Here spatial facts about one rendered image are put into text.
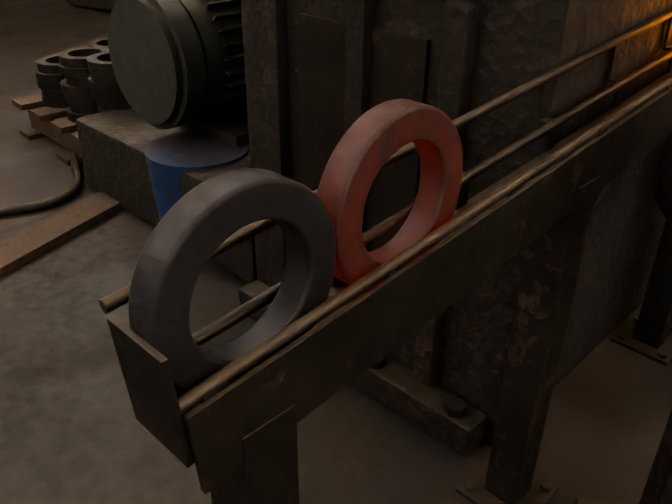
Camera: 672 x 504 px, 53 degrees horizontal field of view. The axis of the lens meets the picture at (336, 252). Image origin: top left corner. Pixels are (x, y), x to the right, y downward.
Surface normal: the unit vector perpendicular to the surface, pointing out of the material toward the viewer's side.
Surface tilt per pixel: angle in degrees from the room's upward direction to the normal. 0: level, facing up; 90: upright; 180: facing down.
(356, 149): 43
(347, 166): 51
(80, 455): 0
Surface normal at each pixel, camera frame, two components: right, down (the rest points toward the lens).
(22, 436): 0.01, -0.87
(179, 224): -0.39, -0.52
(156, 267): -0.58, -0.18
